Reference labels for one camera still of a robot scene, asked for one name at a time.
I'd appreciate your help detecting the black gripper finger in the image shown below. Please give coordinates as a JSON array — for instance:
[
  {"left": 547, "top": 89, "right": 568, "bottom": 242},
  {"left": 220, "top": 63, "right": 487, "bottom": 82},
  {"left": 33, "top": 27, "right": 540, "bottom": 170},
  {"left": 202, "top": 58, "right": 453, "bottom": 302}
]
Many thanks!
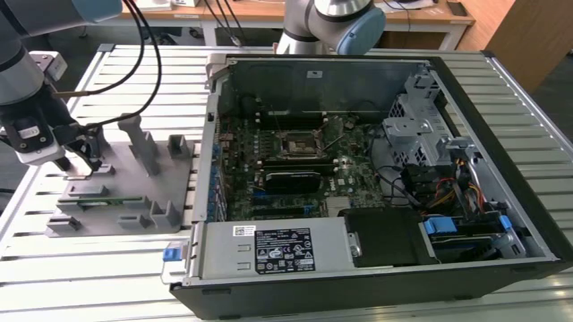
[
  {"left": 75, "top": 124, "right": 107, "bottom": 172},
  {"left": 54, "top": 126, "right": 82, "bottom": 173}
]

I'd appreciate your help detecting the thin metal locking lever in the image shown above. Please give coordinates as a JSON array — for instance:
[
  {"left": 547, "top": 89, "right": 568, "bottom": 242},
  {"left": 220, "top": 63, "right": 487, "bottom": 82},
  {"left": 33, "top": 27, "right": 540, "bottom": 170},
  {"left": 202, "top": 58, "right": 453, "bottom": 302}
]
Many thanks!
[{"left": 322, "top": 124, "right": 349, "bottom": 151}]

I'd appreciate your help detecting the CPU socket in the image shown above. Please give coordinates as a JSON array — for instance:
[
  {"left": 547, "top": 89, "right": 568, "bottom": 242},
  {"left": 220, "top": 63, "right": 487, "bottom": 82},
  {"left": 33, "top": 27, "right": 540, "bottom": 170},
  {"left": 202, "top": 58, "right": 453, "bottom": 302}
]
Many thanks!
[{"left": 276, "top": 129, "right": 328, "bottom": 158}]

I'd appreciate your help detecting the grey parts rack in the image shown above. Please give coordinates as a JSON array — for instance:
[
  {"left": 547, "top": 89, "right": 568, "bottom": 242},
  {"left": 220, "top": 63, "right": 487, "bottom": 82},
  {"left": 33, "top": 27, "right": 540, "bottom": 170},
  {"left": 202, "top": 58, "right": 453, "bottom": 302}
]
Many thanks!
[{"left": 45, "top": 113, "right": 198, "bottom": 239}]

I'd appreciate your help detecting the green RAM stick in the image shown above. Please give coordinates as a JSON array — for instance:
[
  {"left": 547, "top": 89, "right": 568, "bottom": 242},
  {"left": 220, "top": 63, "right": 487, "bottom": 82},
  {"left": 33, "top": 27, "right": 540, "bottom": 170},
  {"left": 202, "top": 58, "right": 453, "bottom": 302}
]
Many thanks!
[{"left": 78, "top": 197, "right": 147, "bottom": 206}]

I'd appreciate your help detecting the black office chair base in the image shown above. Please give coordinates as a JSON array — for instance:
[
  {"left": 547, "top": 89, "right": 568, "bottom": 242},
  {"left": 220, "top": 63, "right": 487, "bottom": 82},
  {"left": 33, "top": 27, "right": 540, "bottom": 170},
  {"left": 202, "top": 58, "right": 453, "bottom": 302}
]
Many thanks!
[{"left": 146, "top": 25, "right": 206, "bottom": 45}]

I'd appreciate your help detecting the blue release latch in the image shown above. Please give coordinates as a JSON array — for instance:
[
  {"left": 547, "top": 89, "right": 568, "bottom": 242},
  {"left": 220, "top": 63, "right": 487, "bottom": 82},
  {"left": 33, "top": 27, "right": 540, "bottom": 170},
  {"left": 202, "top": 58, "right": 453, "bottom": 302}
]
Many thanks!
[{"left": 163, "top": 246, "right": 186, "bottom": 263}]

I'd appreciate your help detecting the grey power supply unit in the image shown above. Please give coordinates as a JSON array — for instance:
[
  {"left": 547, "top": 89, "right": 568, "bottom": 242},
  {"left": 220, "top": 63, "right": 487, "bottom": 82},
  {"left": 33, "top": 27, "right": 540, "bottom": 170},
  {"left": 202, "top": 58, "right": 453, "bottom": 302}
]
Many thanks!
[{"left": 184, "top": 217, "right": 357, "bottom": 281}]

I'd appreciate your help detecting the RAM slot with black latches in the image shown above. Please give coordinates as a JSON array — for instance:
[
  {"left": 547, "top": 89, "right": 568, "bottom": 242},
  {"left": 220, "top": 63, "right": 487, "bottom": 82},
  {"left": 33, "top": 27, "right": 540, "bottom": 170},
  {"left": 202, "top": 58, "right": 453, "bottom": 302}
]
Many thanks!
[
  {"left": 258, "top": 115, "right": 328, "bottom": 121},
  {"left": 258, "top": 121, "right": 328, "bottom": 129}
]

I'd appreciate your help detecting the RAM slot with white latches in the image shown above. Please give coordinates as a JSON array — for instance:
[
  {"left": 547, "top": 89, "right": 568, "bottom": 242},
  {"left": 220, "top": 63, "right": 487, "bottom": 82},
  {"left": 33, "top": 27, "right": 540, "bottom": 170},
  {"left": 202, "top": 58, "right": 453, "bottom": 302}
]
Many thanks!
[
  {"left": 256, "top": 118, "right": 328, "bottom": 125},
  {"left": 256, "top": 111, "right": 328, "bottom": 117}
]

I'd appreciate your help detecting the black graphics card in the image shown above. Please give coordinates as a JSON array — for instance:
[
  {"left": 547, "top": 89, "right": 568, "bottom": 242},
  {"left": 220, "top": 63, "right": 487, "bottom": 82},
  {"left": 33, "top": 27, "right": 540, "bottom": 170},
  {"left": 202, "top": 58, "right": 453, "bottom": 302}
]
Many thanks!
[{"left": 265, "top": 171, "right": 322, "bottom": 195}]

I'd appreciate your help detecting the silver chipset heatsink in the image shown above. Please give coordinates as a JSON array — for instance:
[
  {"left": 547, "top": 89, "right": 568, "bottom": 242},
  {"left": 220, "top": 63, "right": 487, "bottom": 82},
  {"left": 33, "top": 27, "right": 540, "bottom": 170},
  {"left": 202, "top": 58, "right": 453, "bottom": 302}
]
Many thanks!
[{"left": 325, "top": 197, "right": 352, "bottom": 217}]

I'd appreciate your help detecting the green motherboard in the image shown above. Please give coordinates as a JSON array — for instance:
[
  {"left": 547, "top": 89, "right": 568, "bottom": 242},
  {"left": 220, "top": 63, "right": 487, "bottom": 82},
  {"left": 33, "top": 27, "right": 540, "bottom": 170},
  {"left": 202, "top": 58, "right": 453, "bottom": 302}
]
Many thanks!
[{"left": 214, "top": 113, "right": 387, "bottom": 222}]

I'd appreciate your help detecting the black open PC case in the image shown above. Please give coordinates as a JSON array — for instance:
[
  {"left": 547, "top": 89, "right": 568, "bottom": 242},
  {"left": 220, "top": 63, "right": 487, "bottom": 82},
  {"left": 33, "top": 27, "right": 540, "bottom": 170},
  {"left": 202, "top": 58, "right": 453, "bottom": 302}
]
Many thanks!
[{"left": 169, "top": 50, "right": 573, "bottom": 321}]

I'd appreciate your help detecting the silver drive cage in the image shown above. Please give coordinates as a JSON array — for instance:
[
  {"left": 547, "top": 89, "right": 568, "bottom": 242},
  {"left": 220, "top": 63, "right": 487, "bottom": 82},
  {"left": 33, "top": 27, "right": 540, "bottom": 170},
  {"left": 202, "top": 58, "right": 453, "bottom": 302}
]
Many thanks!
[{"left": 383, "top": 75, "right": 453, "bottom": 167}]

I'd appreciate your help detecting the blue disk carrier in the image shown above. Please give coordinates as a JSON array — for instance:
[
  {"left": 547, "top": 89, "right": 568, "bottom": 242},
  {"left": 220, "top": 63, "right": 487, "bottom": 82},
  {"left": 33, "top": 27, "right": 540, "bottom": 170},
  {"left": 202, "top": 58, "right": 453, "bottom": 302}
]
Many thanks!
[{"left": 423, "top": 217, "right": 459, "bottom": 237}]

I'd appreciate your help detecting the wooden cabinet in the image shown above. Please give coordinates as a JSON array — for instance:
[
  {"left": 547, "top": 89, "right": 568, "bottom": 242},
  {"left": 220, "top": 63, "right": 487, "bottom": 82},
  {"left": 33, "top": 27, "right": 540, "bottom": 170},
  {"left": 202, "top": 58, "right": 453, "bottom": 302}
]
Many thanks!
[{"left": 456, "top": 0, "right": 573, "bottom": 97}]

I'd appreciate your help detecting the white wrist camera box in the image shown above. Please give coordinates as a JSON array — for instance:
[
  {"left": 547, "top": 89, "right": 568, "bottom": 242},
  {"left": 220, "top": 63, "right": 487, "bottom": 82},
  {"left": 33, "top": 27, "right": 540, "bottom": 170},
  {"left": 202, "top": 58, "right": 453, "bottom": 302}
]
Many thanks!
[{"left": 2, "top": 116, "right": 69, "bottom": 166}]

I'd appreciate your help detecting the grey side wrist camera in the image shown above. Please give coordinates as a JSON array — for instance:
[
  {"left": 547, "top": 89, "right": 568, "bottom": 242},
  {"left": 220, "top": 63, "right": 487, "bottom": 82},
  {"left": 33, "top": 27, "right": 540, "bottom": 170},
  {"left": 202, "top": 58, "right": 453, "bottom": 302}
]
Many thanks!
[{"left": 26, "top": 50, "right": 69, "bottom": 81}]

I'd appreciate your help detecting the black camera cable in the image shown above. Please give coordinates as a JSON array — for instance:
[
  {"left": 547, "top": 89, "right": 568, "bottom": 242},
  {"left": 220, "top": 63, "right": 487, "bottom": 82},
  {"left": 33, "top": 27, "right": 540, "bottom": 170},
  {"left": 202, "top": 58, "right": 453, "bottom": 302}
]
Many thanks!
[{"left": 83, "top": 0, "right": 163, "bottom": 131}]

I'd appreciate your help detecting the wooden desk white frame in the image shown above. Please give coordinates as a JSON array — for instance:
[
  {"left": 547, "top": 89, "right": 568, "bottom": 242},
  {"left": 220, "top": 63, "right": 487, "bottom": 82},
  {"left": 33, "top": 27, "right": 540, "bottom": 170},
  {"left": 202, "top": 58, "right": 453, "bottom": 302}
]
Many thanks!
[
  {"left": 121, "top": 0, "right": 212, "bottom": 46},
  {"left": 200, "top": 0, "right": 477, "bottom": 51}
]

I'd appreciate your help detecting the thin black hanging cable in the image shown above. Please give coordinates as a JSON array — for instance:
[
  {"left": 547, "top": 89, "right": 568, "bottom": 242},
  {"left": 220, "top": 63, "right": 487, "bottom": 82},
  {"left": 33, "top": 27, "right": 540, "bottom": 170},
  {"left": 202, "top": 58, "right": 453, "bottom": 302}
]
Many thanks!
[{"left": 204, "top": 0, "right": 246, "bottom": 47}]

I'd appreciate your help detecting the silver latch handle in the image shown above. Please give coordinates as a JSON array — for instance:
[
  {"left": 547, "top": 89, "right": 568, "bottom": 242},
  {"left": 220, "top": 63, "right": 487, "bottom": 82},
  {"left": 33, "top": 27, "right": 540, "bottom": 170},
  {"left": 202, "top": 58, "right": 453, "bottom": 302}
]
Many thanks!
[{"left": 348, "top": 231, "right": 364, "bottom": 258}]

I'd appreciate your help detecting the black curved cable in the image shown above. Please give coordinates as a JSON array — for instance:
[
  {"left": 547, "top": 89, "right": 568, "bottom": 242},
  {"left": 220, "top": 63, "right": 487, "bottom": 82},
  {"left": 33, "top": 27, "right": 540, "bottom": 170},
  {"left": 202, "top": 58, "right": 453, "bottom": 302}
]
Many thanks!
[{"left": 375, "top": 163, "right": 423, "bottom": 207}]

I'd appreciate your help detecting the yellow wire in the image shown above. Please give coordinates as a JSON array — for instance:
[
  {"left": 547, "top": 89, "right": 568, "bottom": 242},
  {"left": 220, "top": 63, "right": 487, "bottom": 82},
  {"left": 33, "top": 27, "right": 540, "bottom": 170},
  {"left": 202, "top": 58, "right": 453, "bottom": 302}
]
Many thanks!
[{"left": 428, "top": 191, "right": 455, "bottom": 209}]

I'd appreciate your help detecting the orange wire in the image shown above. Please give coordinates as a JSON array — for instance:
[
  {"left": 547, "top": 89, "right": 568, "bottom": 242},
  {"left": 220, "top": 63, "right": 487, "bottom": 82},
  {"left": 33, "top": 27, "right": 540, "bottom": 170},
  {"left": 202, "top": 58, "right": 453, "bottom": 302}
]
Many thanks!
[{"left": 465, "top": 186, "right": 488, "bottom": 211}]

